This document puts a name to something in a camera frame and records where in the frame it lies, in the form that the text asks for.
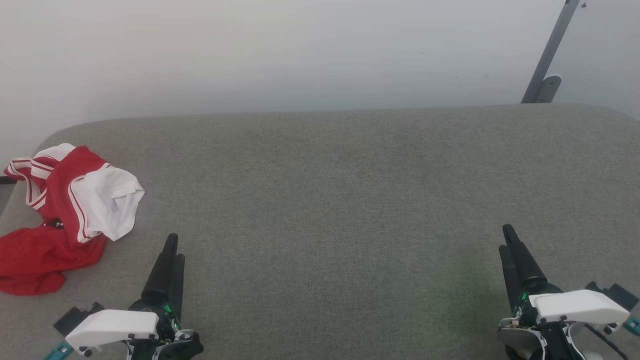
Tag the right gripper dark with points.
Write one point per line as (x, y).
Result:
(552, 340)

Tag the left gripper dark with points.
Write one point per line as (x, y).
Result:
(166, 322)

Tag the red white Bulls jersey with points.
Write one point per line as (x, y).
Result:
(65, 200)

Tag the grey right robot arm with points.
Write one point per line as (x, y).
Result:
(520, 340)

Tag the grey fabric sofa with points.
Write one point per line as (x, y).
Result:
(325, 210)

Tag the grey metal bar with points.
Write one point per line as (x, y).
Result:
(550, 47)

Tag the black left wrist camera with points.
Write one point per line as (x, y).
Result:
(75, 316)

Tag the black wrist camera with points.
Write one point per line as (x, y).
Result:
(617, 294)
(75, 316)

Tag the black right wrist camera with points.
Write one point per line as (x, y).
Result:
(617, 294)

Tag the teal right camera connector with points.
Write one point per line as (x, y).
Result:
(634, 325)

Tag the teal camera connector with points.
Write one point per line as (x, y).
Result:
(59, 350)
(634, 325)

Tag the teal left camera connector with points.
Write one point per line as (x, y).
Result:
(59, 350)

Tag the grey metal bar bracket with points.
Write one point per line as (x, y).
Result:
(550, 89)

